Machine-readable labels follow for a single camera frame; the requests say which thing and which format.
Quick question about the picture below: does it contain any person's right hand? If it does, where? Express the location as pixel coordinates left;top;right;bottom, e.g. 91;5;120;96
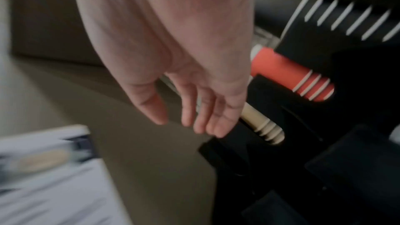
70;0;254;138

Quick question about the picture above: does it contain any black cup and lid organizer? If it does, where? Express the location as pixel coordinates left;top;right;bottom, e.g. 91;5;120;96
198;0;400;225

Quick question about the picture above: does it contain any stack of black paper cups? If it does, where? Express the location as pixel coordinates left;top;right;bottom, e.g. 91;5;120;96
254;0;400;44

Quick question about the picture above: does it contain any stack of red paper cups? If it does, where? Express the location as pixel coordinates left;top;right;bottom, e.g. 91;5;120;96
250;47;335;103

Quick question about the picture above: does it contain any stack of gold paper cups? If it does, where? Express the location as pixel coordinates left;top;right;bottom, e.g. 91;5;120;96
239;102;286;146

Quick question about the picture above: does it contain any microwave safety poster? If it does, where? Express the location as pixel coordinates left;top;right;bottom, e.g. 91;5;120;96
0;125;133;225

